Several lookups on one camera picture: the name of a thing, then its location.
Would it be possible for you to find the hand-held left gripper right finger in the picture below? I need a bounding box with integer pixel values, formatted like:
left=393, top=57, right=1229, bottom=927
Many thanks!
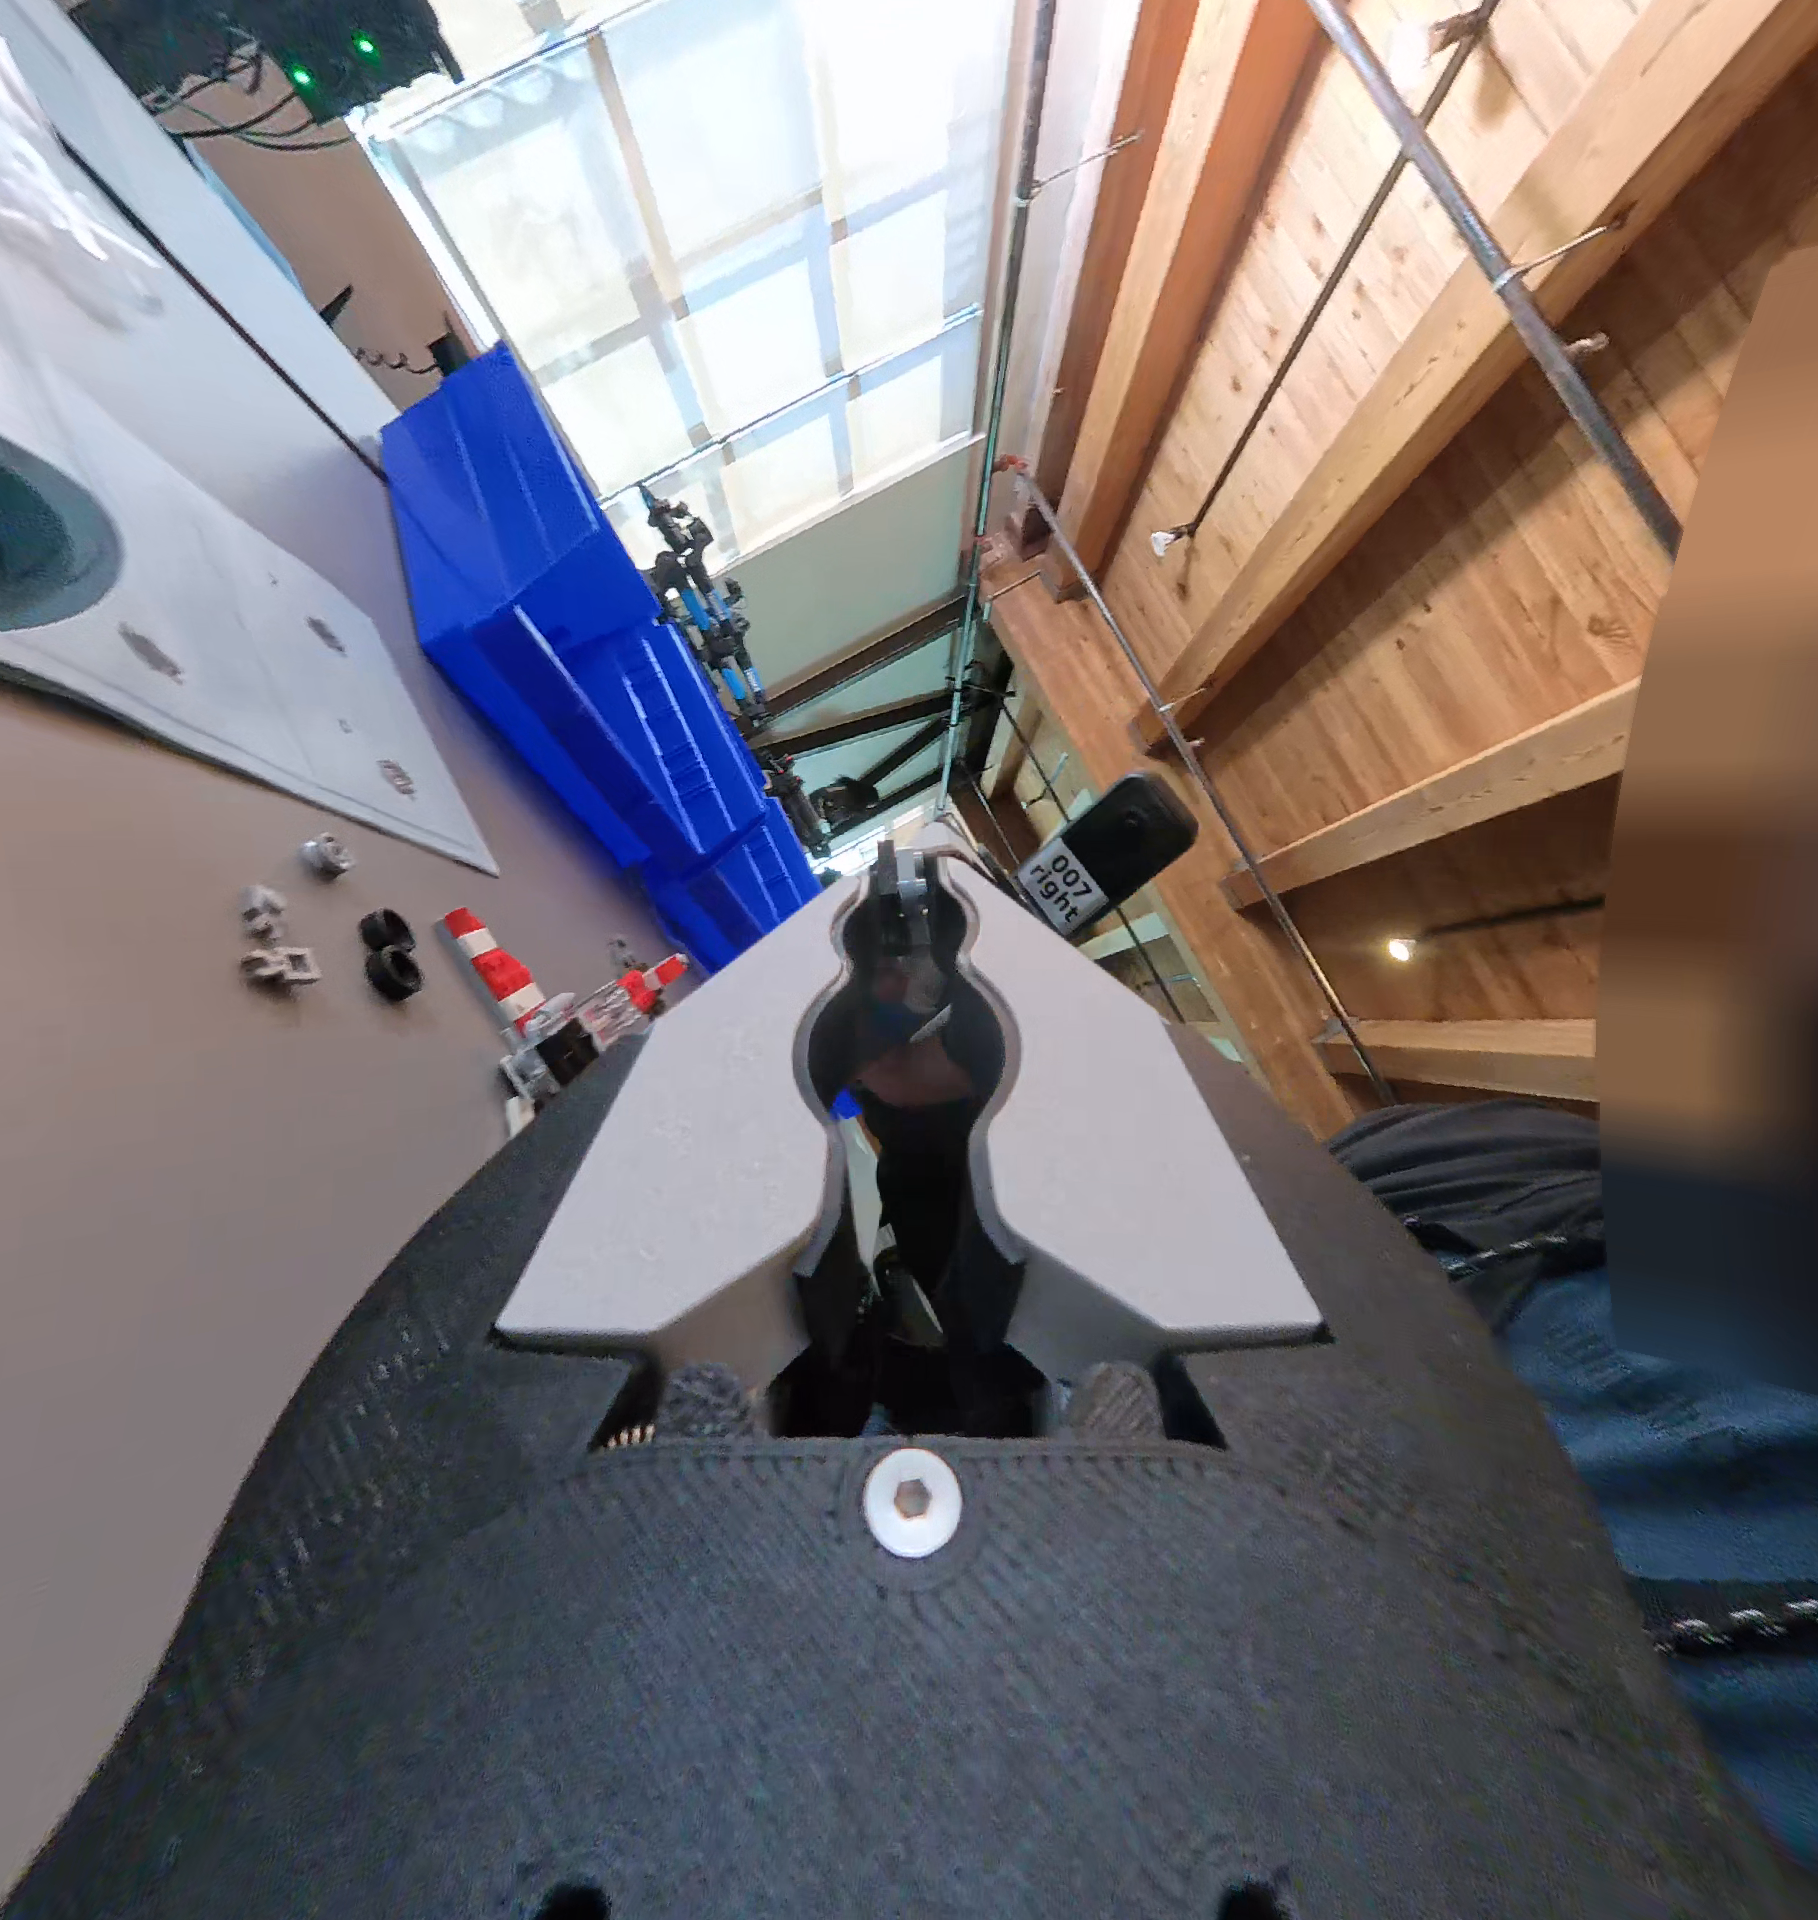
left=925, top=871, right=1326, bottom=1380

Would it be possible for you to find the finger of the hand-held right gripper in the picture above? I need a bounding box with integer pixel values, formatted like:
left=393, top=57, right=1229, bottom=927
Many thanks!
left=910, top=815, right=1022, bottom=900

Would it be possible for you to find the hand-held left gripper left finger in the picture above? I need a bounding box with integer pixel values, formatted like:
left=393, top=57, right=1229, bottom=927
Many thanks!
left=491, top=875, right=880, bottom=1380

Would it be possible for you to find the black brick with pin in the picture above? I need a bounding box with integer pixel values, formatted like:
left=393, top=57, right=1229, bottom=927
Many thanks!
left=865, top=841, right=947, bottom=963

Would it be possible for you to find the person's right forearm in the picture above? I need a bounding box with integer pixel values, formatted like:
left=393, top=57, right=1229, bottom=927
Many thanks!
left=1330, top=1105, right=1615, bottom=1276

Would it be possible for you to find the grey desk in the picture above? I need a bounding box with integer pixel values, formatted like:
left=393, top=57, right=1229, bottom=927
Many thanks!
left=0, top=437, right=730, bottom=1920

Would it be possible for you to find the person's right hand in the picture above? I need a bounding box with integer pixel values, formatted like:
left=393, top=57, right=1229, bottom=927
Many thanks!
left=850, top=960, right=986, bottom=1108

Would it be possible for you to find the blue plastic bin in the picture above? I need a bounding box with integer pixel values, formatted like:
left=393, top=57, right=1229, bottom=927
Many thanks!
left=509, top=610, right=771, bottom=871
left=381, top=343, right=662, bottom=871
left=646, top=812, right=828, bottom=978

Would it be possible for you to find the red white brick plane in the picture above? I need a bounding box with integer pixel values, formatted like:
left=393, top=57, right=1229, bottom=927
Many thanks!
left=436, top=905, right=697, bottom=1139

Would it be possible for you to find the blue shirt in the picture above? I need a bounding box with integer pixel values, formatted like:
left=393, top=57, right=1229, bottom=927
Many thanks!
left=1449, top=1261, right=1818, bottom=1920

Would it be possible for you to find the metal ceiling pipe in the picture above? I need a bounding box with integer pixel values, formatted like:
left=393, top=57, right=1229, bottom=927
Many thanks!
left=1303, top=0, right=1683, bottom=554

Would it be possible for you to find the instruction booklet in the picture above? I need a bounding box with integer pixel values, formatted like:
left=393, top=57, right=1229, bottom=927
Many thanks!
left=0, top=0, right=500, bottom=884

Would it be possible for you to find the large window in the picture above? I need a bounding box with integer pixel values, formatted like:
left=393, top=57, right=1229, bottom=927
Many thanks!
left=354, top=0, right=1022, bottom=604

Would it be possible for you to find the black electronic device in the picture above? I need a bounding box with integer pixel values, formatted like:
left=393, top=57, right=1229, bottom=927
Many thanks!
left=68, top=0, right=469, bottom=152

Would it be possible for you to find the black dotted lanyard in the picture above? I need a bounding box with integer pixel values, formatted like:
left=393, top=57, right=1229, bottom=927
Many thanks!
left=1443, top=1230, right=1818, bottom=1653

